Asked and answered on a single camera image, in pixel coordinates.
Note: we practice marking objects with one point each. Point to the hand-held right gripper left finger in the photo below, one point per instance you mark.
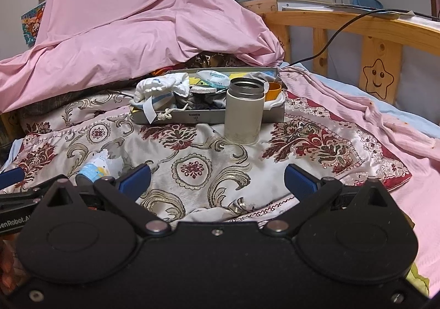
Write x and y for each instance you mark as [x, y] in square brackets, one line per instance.
[135, 178]

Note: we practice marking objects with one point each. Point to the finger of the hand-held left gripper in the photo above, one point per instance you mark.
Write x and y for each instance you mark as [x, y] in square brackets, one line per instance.
[31, 192]
[10, 177]

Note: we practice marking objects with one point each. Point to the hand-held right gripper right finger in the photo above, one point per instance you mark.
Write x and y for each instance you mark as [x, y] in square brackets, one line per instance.
[299, 180]

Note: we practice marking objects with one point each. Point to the blue yellow cartoon sock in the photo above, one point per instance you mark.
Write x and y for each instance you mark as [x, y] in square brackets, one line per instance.
[92, 168]

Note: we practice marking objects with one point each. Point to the cartoon print shallow box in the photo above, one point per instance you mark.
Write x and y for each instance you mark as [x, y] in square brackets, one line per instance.
[206, 118]

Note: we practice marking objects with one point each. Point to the white striped sock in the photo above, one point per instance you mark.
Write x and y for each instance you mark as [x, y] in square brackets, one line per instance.
[158, 87]

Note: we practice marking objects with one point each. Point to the dark teal white cloth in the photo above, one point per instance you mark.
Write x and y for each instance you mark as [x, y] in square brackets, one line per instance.
[206, 104]

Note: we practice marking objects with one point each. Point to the white blue printed packet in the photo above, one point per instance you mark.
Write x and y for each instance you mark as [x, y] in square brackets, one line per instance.
[215, 78]

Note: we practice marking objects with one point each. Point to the floral patterned quilt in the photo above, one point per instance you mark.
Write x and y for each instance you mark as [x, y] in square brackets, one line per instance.
[206, 171]

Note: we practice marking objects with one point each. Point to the grey thermos cup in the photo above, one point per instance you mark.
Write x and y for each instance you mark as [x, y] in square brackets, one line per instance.
[244, 113]

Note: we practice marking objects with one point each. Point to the pale pink bed cover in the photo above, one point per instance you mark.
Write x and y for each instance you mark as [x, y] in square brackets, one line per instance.
[395, 157]

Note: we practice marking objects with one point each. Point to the light blue bed sheet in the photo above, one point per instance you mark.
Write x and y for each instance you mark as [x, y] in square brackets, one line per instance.
[343, 87]

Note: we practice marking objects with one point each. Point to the brown printed cloth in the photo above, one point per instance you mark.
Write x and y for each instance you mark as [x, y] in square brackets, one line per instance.
[213, 61]

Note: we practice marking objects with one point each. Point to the green orange cartoon blanket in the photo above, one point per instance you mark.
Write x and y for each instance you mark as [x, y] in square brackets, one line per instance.
[421, 278]

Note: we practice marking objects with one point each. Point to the pink draped sheet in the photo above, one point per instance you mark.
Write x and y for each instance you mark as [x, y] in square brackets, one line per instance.
[137, 20]

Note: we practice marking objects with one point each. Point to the wooden cabinet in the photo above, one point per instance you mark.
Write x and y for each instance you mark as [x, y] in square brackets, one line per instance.
[261, 5]

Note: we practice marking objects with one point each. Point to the blue bag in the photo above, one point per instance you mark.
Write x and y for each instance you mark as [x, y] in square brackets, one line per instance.
[367, 1]

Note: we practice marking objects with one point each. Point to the wooden bed side rail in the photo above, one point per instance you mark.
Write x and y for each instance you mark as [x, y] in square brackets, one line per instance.
[8, 123]

